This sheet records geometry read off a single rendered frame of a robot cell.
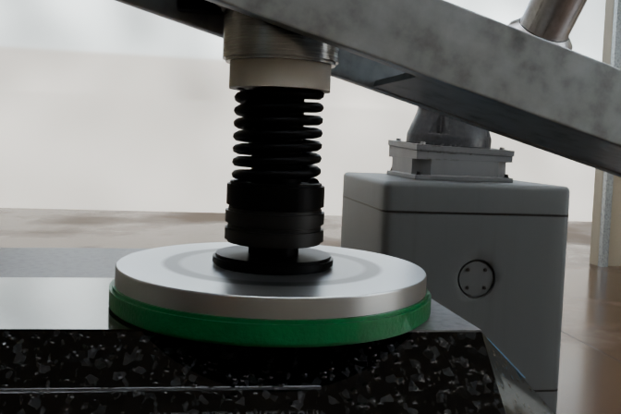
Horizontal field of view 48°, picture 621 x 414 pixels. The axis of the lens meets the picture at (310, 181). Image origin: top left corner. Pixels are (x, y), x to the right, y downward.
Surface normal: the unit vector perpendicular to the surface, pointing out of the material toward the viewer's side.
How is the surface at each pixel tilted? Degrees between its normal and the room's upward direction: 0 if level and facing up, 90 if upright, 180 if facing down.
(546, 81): 90
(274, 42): 90
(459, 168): 90
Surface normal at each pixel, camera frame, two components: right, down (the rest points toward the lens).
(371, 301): 0.56, 0.07
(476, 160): 0.17, 0.06
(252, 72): -0.44, 0.03
